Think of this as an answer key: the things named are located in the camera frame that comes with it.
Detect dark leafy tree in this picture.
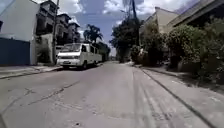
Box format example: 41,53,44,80
109,17,144,64

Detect grey concrete road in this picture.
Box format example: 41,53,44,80
0,60,224,128

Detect white van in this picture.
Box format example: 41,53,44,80
55,42,104,70

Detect palm tree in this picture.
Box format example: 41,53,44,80
83,23,104,45

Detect multi-storey grey houses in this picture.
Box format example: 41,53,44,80
35,0,82,64

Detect utility pole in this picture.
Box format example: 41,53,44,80
51,0,60,66

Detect green bushes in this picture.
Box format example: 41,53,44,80
130,17,224,85

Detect grey concrete sidewalk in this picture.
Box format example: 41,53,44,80
133,63,224,128
0,64,64,80

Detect beige building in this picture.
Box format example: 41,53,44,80
139,0,224,36

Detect white building with blue gate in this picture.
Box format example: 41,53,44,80
0,0,41,67

